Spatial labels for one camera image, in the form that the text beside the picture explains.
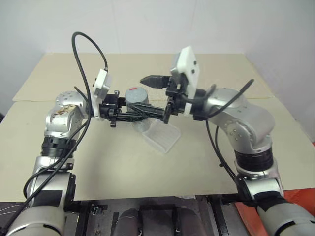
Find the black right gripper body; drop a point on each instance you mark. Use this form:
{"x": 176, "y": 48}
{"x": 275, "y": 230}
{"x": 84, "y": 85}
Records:
{"x": 173, "y": 94}

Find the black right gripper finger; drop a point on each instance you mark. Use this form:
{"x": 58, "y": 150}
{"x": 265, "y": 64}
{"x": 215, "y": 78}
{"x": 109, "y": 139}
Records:
{"x": 167, "y": 113}
{"x": 155, "y": 81}
{"x": 147, "y": 109}

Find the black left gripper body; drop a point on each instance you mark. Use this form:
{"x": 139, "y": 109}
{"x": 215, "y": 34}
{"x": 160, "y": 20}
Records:
{"x": 109, "y": 108}

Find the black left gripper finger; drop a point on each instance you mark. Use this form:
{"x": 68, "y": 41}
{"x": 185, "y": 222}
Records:
{"x": 130, "y": 117}

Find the grey jar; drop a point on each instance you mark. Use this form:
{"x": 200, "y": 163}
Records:
{"x": 142, "y": 126}

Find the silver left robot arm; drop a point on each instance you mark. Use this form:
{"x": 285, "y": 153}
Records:
{"x": 57, "y": 123}

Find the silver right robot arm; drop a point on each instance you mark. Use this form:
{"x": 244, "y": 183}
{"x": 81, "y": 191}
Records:
{"x": 246, "y": 123}

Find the grey lid with red mark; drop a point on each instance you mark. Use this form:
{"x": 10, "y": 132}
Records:
{"x": 135, "y": 96}

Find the clear plastic box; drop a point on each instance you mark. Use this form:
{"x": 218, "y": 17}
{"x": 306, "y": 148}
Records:
{"x": 161, "y": 137}

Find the dark rounded shape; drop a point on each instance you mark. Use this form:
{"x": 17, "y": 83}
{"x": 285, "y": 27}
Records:
{"x": 128, "y": 222}

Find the black cloth with white lines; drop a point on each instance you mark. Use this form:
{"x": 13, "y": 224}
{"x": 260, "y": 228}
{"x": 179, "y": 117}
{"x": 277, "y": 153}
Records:
{"x": 11, "y": 209}

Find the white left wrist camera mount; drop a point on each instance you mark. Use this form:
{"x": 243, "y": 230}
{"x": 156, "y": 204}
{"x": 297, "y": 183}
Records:
{"x": 101, "y": 86}

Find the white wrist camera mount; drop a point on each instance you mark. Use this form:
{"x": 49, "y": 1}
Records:
{"x": 101, "y": 86}
{"x": 188, "y": 64}

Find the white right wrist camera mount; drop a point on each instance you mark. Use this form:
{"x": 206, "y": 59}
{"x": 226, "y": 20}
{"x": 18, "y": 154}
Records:
{"x": 188, "y": 64}

